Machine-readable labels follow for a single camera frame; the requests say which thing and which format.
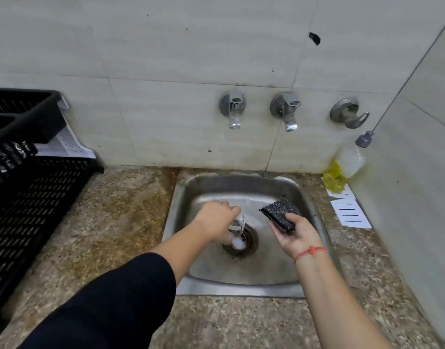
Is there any person's right forearm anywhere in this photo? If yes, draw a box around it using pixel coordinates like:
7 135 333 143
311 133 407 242
295 250 392 349

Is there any orange wrist thread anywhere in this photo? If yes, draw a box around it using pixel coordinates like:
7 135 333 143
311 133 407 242
294 246 328 263

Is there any white drip tray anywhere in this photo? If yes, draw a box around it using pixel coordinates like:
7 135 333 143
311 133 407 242
35 97 96 159

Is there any person's right hand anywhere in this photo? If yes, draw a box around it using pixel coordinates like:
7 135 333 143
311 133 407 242
269 213 327 260

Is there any yellow dish soap bottle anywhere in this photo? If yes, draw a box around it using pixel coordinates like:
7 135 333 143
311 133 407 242
321 131 375 194

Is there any metal sink drain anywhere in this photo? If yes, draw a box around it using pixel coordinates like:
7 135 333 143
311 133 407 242
222 225 259 258

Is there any dark speckled sponge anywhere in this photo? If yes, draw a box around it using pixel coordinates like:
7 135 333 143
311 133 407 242
258 197 302 233

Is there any grey wall valve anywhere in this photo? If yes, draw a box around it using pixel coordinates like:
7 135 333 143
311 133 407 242
329 97 370 129

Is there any chrome wall tap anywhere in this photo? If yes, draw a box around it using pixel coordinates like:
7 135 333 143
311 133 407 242
269 92 302 132
218 91 247 130

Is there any black dish rack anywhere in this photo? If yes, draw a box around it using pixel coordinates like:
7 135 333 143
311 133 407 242
0 87 106 340

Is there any person's left hand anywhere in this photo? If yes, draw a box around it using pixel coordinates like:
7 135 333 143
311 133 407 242
193 201 242 246

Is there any stainless steel sink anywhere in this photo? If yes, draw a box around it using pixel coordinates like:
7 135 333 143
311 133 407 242
161 171 343 299

